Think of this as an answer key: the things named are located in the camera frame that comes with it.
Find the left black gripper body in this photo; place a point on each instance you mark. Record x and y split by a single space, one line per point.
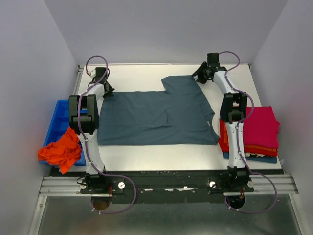
111 89

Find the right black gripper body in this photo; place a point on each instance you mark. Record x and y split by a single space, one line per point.
201 72

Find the teal grey t-shirt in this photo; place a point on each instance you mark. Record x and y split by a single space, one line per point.
180 114

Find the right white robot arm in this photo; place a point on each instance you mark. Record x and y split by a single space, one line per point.
233 111

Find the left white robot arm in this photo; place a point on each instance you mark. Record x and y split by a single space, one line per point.
84 117

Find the folded orange t-shirt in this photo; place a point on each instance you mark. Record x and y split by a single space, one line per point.
264 150

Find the blue plastic bin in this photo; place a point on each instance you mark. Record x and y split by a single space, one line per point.
58 125

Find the folded red t-shirt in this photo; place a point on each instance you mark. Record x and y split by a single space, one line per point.
223 142

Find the folded magenta t-shirt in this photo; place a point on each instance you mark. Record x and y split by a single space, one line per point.
261 128

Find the crumpled orange t-shirt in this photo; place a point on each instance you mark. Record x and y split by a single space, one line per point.
63 153

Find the folded navy patterned t-shirt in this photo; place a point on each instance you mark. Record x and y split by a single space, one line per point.
261 158

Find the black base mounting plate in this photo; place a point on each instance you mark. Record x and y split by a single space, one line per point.
165 187

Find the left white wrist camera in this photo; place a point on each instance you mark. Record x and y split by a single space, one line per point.
91 74

